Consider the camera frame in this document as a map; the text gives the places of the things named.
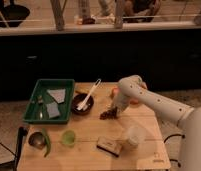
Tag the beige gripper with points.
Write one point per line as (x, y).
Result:
(114, 112)

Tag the dark grape bunch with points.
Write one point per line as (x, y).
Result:
(106, 115)

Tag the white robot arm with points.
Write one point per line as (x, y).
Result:
(186, 117)

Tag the clear plastic cup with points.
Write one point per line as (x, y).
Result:
(133, 136)

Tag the green plastic cup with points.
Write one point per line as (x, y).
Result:
(68, 138)

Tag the small yellow apple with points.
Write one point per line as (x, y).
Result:
(114, 92)

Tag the orange bowl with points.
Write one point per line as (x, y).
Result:
(134, 101)

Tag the white plastic spoon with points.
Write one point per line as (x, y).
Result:
(83, 103)

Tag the brown chalkboard eraser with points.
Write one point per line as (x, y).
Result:
(109, 145)

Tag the grey cloth triangle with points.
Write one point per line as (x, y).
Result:
(57, 94)

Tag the grey sponge square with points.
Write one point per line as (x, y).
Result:
(52, 110)

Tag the green pea pod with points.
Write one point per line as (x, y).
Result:
(48, 142)

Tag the metal spoon in tray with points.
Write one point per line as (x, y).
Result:
(40, 103)

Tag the green plastic tray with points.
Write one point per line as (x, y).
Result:
(42, 85)

